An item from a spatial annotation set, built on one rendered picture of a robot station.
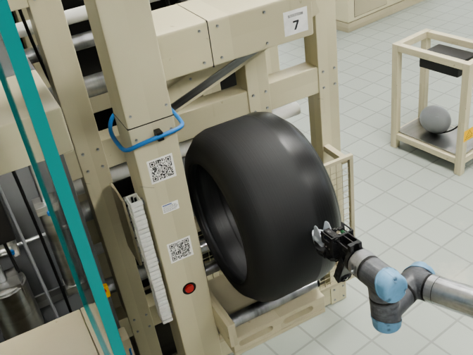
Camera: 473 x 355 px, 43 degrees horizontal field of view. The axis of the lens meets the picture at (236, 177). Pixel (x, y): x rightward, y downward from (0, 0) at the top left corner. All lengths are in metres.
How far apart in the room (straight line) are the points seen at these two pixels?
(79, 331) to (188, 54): 0.86
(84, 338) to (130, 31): 0.76
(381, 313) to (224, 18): 0.97
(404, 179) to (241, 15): 2.54
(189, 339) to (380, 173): 2.52
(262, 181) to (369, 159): 2.78
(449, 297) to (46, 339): 1.01
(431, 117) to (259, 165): 2.77
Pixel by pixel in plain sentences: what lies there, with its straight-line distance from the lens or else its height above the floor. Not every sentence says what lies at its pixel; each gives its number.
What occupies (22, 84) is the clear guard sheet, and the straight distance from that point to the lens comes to 0.76.
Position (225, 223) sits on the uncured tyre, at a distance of 2.25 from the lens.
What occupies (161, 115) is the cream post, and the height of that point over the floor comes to 1.66.
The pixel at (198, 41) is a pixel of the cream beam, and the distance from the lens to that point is 1.87.
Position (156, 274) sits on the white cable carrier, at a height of 1.16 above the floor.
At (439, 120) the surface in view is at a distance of 4.36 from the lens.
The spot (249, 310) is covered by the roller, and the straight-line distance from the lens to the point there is 2.02.
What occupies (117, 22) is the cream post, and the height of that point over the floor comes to 1.93.
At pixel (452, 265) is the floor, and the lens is 3.58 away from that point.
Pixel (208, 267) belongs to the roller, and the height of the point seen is 0.92.
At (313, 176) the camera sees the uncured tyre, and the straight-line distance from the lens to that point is 1.76.
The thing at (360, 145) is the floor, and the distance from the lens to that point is 4.61.
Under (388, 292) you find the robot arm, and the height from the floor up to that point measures 1.32.
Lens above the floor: 2.36
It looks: 33 degrees down
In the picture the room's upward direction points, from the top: 9 degrees counter-clockwise
